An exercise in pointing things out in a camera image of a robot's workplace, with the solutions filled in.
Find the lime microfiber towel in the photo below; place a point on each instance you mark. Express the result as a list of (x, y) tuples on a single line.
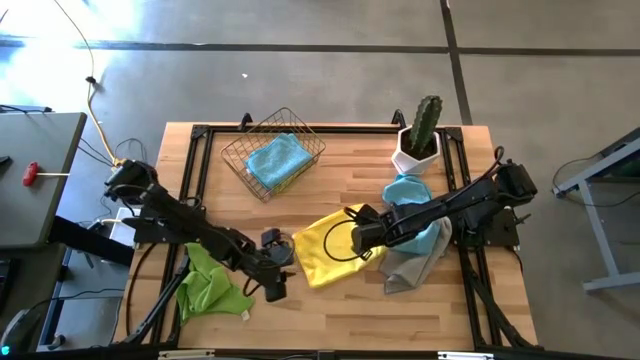
[(286, 186)]

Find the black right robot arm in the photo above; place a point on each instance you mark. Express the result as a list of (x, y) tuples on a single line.
[(450, 205)]

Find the green microfiber towel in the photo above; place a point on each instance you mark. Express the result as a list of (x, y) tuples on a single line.
[(210, 290)]

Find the blue microfiber towel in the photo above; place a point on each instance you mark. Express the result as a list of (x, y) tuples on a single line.
[(407, 192), (277, 160)]

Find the grey side table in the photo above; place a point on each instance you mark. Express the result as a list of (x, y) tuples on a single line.
[(35, 175)]

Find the white faceted plant pot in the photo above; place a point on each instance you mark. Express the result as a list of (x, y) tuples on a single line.
[(412, 162)]

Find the grey microfiber towel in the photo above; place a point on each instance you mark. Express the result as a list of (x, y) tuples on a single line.
[(410, 272)]

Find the grey metal table frame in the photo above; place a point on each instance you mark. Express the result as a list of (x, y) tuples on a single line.
[(597, 230)]

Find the yellow microfiber towel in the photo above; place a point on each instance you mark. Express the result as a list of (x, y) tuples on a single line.
[(312, 265)]

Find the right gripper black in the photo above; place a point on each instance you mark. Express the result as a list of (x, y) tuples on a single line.
[(364, 216)]

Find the green cactus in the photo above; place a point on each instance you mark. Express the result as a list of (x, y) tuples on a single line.
[(426, 122)]

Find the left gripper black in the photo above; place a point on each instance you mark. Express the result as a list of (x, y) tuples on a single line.
[(272, 265)]

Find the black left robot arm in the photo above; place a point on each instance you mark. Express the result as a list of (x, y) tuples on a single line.
[(175, 215)]

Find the white power box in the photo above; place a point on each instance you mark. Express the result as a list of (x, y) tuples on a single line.
[(117, 230)]

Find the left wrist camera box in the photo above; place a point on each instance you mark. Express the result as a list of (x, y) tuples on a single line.
[(271, 237)]

